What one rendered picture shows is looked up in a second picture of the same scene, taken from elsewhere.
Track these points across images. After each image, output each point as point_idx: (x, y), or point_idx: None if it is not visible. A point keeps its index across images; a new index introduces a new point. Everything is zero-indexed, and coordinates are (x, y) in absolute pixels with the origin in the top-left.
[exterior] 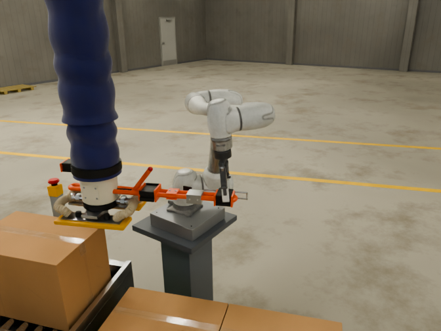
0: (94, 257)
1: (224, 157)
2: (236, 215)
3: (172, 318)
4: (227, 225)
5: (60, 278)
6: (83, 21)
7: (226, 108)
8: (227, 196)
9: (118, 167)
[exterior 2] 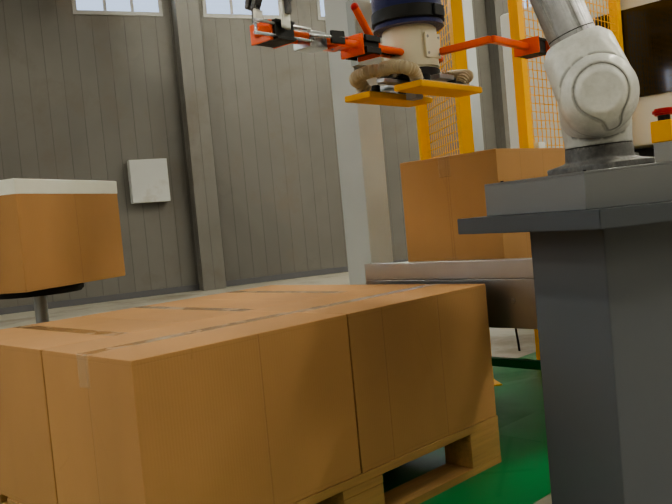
0: (466, 195)
1: None
2: (599, 209)
3: (365, 298)
4: (559, 224)
5: (403, 187)
6: None
7: None
8: None
9: (382, 13)
